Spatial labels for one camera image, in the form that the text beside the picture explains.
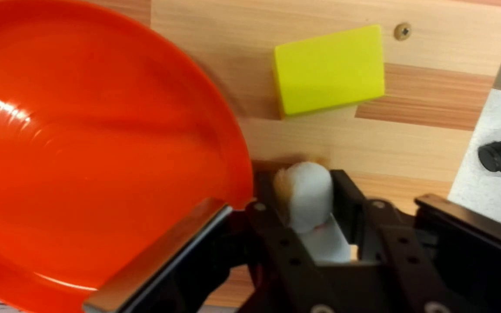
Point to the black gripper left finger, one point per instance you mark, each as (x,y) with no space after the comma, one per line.
(278,253)

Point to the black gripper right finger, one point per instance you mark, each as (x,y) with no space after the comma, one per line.
(383,248)

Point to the small white toy object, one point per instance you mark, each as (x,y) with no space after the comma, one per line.
(308,191)

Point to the black round knob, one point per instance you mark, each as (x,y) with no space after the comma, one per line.
(496,154)

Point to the yellow block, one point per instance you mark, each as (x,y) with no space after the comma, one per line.
(329,69)

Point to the red round plate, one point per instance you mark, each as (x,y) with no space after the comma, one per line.
(87,144)

